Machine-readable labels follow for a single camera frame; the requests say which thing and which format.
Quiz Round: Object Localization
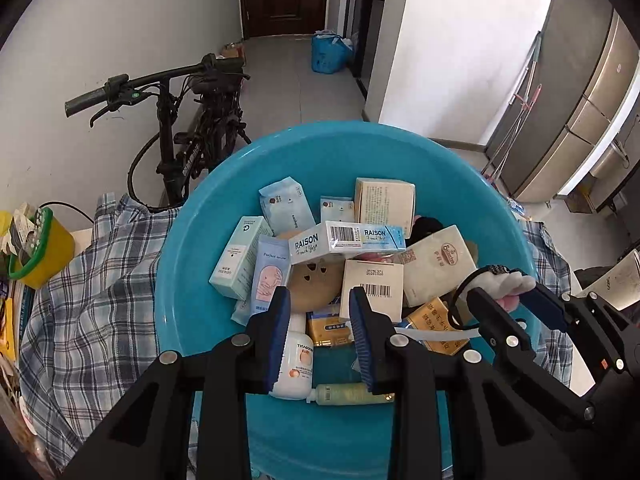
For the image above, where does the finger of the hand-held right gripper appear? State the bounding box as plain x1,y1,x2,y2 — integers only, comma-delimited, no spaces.
467,287,596,431
520,284,631,376

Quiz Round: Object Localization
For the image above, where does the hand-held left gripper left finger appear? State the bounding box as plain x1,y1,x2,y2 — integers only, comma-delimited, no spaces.
62,285,292,480

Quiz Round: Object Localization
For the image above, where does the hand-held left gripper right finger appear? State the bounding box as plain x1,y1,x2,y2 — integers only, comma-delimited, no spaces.
348,286,576,480

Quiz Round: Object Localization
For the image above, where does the white plush toy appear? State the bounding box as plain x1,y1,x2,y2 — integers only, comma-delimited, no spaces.
445,264,538,331

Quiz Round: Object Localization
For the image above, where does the round tan flower-cutout case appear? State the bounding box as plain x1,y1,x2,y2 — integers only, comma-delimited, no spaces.
287,257,346,316

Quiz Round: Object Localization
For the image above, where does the blue plastic basin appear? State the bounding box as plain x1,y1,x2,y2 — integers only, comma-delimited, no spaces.
155,120,541,480

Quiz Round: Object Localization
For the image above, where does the white lotion bottle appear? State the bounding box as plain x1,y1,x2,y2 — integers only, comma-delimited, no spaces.
270,312,316,401

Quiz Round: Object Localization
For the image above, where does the yellow and blue box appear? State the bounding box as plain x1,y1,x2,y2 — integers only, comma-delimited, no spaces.
306,305,357,348

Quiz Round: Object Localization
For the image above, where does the pale green tube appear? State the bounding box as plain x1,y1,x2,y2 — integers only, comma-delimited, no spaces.
306,382,396,407

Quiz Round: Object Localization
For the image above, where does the white barcode box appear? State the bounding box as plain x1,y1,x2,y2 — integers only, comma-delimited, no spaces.
339,259,405,323

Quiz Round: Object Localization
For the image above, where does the gold foil box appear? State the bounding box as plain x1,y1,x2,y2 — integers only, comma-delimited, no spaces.
402,296,471,356

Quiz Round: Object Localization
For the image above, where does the blue and pink pack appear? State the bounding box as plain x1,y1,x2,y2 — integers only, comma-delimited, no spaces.
245,237,293,316

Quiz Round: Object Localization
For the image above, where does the mint green box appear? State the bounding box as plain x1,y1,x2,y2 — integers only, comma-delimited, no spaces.
208,216,275,301

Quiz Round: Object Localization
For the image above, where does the long white and blue box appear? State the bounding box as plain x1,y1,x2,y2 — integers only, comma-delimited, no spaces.
288,220,407,266

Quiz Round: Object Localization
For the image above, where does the black cloth item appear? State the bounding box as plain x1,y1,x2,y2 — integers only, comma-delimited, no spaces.
410,216,443,248

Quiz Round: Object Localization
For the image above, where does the small pale blue packet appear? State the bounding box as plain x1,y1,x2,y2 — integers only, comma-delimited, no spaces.
320,196,356,223

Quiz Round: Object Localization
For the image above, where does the light blue wipes pack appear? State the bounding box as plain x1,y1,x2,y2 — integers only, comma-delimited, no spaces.
258,176,317,236

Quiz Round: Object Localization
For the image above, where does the beige printed box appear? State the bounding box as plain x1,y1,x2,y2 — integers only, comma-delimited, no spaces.
354,177,417,238

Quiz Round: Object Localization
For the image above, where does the blue plaid cloth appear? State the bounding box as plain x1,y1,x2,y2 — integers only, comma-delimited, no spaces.
20,192,576,480

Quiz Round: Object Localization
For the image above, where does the folded grey clothes rack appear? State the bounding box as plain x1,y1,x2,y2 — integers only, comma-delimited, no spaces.
480,30,543,181

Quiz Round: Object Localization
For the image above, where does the black bicycle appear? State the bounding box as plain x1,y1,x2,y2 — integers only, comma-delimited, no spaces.
64,52,253,208

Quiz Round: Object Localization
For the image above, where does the grey gold refrigerator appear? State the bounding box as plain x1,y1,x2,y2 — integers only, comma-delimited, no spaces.
487,0,640,203

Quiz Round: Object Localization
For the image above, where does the yellow container with green rim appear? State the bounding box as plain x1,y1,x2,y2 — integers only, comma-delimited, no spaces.
7,206,76,290

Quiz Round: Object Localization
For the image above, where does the stack of books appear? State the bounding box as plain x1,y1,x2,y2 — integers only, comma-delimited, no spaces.
0,275,36,376

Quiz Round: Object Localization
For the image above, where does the crumpled paper wrapper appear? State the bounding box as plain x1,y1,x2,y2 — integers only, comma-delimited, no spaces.
7,202,36,256

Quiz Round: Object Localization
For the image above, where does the blue shopping bag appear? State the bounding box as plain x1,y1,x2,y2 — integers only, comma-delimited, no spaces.
311,30,358,75

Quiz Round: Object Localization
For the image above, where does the black framed glass door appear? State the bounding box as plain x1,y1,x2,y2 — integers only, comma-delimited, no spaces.
345,0,392,78

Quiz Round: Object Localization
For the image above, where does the black cable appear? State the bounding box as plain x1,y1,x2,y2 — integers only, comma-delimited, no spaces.
39,201,96,225

